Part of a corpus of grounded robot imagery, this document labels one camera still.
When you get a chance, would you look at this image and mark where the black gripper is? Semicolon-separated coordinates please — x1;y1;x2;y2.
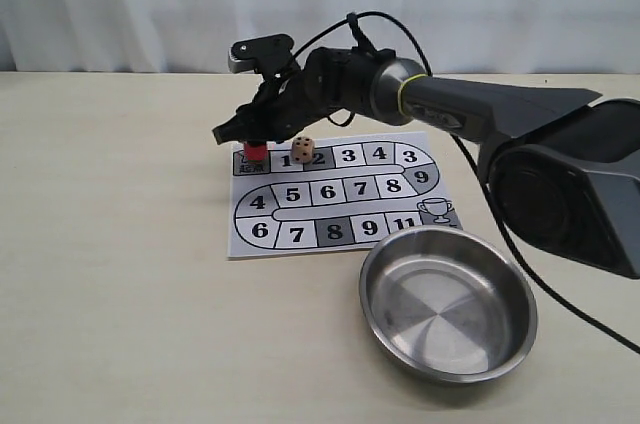
211;46;385;145

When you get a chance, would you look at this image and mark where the red cylinder game piece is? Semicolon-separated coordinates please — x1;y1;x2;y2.
243;142;269;163

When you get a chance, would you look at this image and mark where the wooden die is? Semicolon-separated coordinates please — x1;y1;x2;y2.
290;136;315;164

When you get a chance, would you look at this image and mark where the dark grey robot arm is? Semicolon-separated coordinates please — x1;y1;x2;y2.
213;47;639;278

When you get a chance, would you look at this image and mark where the paper game board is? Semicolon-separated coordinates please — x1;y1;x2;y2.
227;132;461;259

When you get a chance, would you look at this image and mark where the white curtain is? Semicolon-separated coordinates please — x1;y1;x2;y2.
1;0;639;73

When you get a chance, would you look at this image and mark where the stainless steel bowl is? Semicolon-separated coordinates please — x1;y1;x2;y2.
358;226;538;385

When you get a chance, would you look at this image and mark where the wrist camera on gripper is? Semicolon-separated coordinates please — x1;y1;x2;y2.
227;34;294;79

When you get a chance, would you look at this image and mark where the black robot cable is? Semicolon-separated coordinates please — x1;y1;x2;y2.
292;11;640;351

